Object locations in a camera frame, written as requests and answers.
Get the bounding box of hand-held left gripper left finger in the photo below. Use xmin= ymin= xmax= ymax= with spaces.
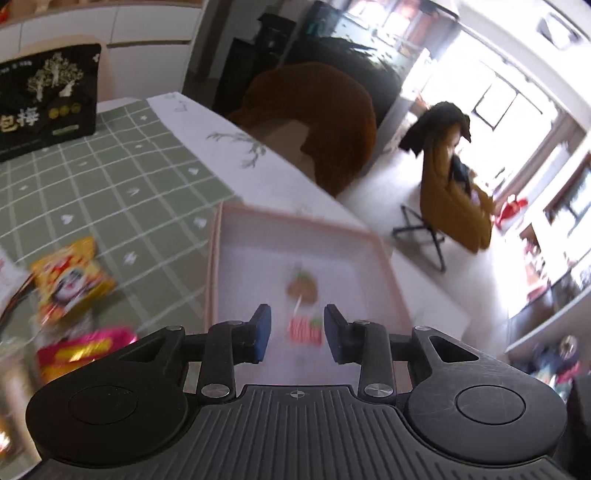
xmin=108 ymin=304 xmax=272 ymax=401

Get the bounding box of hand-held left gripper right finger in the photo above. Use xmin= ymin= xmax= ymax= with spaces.
xmin=324 ymin=304 xmax=491 ymax=404

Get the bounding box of pink shallow tray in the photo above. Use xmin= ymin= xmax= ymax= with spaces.
xmin=208 ymin=200 xmax=416 ymax=388

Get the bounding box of pink red snack packet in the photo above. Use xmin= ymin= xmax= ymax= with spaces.
xmin=37 ymin=325 xmax=139 ymax=384

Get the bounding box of yellow snack packet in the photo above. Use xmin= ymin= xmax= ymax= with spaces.
xmin=30 ymin=236 xmax=116 ymax=325

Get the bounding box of white snack packet red print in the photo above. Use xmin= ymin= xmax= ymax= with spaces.
xmin=0 ymin=249 xmax=34 ymax=324

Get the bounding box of mustard lounge chair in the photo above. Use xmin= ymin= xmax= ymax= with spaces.
xmin=392 ymin=117 xmax=496 ymax=273

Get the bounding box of green checked tablecloth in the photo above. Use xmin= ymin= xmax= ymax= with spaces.
xmin=0 ymin=99 xmax=241 ymax=480

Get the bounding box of red floor toy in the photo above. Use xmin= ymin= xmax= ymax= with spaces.
xmin=496 ymin=195 xmax=530 ymax=228

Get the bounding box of brown armchair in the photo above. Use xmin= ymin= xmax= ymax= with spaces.
xmin=228 ymin=62 xmax=378 ymax=198

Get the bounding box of black garment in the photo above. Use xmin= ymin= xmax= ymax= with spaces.
xmin=399 ymin=102 xmax=474 ymax=157

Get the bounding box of black water dispenser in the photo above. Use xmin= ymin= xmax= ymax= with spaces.
xmin=212 ymin=13 xmax=288 ymax=117

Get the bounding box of black aquarium cabinet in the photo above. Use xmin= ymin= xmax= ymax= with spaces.
xmin=281 ymin=0 xmax=432 ymax=127

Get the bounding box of black gift box gold print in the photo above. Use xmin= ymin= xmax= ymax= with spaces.
xmin=0 ymin=44 xmax=102 ymax=163

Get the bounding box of white cabinet with wooden shelves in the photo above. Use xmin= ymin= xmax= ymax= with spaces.
xmin=0 ymin=0 xmax=205 ymax=108

